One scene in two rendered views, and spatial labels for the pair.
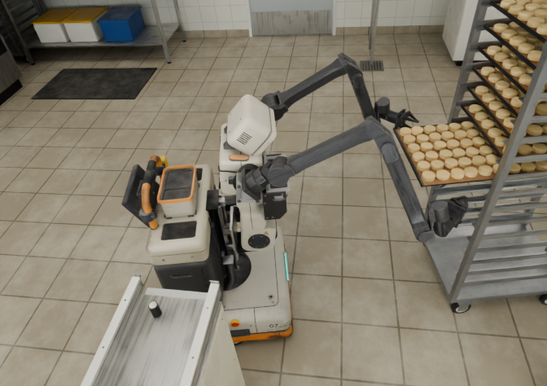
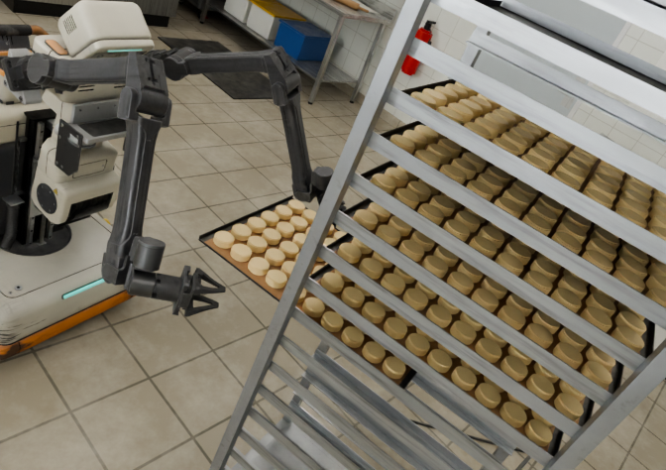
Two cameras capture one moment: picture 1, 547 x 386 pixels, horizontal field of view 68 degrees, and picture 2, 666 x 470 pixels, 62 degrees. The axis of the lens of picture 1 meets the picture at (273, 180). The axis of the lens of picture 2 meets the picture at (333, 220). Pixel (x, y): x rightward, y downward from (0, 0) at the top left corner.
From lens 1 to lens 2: 128 cm
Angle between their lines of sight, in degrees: 20
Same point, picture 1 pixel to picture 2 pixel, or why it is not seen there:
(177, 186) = not seen: hidden behind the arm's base
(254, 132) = (79, 22)
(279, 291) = (33, 293)
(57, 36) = (239, 11)
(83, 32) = (261, 23)
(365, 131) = (126, 60)
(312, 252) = (161, 330)
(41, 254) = not seen: outside the picture
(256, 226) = (50, 172)
